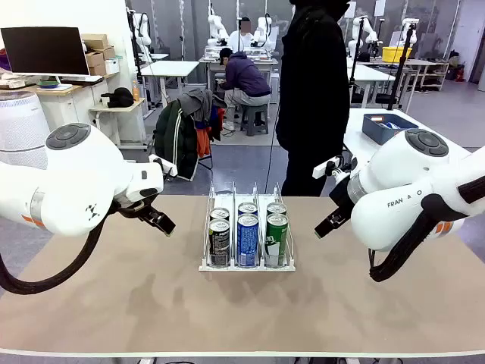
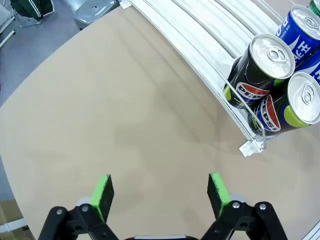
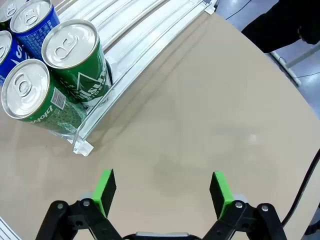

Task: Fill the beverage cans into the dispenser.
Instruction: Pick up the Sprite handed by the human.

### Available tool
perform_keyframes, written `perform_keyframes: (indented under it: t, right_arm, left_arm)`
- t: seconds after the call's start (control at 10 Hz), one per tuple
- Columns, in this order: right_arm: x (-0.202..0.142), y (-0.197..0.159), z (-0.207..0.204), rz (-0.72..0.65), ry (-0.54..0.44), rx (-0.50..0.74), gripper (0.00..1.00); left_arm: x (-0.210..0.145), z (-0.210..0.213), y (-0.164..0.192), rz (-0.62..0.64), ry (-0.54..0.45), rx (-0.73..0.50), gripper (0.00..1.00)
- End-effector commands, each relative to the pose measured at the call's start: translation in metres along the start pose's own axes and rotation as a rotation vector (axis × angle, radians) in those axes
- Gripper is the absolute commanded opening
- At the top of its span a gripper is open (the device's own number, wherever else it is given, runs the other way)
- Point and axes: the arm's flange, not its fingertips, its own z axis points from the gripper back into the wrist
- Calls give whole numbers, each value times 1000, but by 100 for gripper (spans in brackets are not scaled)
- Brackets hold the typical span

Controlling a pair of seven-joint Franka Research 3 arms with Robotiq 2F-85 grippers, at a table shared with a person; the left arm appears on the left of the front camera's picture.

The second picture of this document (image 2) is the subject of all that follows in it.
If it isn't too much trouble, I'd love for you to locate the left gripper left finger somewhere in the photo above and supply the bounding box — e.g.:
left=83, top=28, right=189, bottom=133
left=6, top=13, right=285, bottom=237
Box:
left=37, top=174, right=121, bottom=240

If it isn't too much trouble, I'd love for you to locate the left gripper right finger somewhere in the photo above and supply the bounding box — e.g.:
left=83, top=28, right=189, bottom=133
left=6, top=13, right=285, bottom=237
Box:
left=199, top=172, right=288, bottom=240

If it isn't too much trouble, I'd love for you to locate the white slatted robot platform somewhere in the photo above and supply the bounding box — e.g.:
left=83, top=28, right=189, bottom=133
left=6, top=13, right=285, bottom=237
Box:
left=301, top=221, right=320, bottom=240

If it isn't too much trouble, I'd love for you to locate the black Pepsi can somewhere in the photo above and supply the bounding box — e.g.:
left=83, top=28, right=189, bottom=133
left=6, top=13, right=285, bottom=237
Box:
left=247, top=72, right=320, bottom=137
left=223, top=33, right=296, bottom=110

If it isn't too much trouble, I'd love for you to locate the blue Pocari Sweat can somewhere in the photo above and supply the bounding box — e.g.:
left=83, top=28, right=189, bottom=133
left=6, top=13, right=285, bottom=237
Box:
left=294, top=47, right=320, bottom=86
left=274, top=4, right=320, bottom=68

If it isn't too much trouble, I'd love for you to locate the grey plastic stool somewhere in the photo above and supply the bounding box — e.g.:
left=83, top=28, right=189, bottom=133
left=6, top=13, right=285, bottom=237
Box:
left=73, top=0, right=121, bottom=31

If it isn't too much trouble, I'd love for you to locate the dark green striped jacket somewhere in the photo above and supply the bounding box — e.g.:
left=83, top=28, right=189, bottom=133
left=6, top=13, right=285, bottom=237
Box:
left=10, top=0, right=56, bottom=21

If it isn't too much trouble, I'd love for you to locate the green Chilsung cider can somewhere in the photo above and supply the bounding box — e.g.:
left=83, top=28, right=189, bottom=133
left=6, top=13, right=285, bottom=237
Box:
left=307, top=0, right=320, bottom=16

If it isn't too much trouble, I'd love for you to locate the cardboard box white strap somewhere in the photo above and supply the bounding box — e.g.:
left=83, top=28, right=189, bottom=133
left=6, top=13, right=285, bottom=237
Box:
left=0, top=199, right=33, bottom=240

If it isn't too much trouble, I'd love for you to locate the white wire can dispenser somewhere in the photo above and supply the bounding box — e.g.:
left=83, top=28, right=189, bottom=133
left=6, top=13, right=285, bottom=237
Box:
left=119, top=0, right=320, bottom=158

